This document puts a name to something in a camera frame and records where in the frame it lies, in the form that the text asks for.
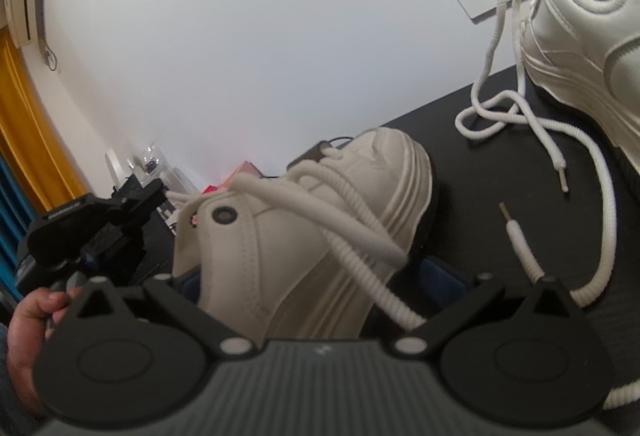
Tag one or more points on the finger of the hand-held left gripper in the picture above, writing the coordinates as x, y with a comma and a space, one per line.
145, 196

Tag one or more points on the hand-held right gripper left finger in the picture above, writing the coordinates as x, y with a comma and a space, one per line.
189, 285

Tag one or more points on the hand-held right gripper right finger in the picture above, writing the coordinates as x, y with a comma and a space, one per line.
445, 281

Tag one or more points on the person's left hand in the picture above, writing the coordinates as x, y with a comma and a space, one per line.
27, 346

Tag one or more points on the clear plastic bottle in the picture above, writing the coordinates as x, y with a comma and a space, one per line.
150, 164

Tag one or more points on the pink cardboard box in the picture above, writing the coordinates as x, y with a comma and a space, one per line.
235, 178

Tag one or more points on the yellow curtain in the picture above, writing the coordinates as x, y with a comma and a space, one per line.
35, 131

